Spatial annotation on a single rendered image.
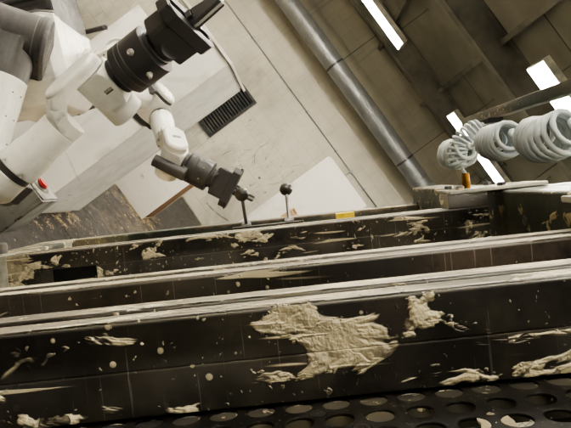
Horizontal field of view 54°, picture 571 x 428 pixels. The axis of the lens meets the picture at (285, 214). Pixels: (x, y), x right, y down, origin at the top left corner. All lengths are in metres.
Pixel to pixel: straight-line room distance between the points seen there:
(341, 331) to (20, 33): 0.90
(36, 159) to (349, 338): 0.75
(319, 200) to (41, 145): 4.30
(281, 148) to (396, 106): 2.08
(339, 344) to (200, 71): 3.52
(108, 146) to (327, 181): 2.14
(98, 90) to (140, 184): 5.61
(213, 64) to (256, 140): 5.88
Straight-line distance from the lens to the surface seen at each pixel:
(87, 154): 3.97
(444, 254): 0.59
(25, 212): 1.88
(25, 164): 1.04
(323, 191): 5.19
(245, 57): 9.94
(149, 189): 6.58
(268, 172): 9.61
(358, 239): 1.10
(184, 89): 3.86
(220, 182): 1.57
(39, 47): 1.15
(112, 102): 1.02
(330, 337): 0.40
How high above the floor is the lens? 1.55
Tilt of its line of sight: 2 degrees down
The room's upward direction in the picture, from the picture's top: 54 degrees clockwise
